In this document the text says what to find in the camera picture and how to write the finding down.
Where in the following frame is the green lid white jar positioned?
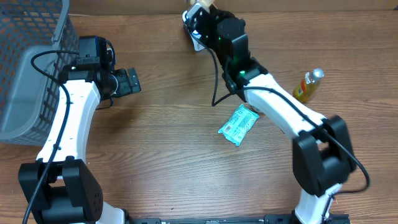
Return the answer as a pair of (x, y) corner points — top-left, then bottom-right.
(251, 105), (263, 114)

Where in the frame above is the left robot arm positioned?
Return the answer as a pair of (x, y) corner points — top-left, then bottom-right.
(18, 35), (141, 223)

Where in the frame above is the grey plastic mesh basket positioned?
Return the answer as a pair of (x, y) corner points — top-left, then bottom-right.
(1, 0), (78, 146)

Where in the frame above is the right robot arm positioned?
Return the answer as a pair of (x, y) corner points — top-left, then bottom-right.
(182, 2), (356, 223)

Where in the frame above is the white barcode scanner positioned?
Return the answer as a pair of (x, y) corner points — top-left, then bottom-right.
(182, 1), (204, 52)

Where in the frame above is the yellow oil bottle silver cap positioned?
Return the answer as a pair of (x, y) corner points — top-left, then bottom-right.
(292, 68), (325, 103)

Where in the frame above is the brown snack pouch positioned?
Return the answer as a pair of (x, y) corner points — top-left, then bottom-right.
(185, 0), (215, 12)

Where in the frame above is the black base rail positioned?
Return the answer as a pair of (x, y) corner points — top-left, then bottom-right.
(124, 213), (351, 224)

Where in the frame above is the mint green snack bar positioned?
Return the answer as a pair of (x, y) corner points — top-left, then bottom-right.
(218, 104), (259, 146)

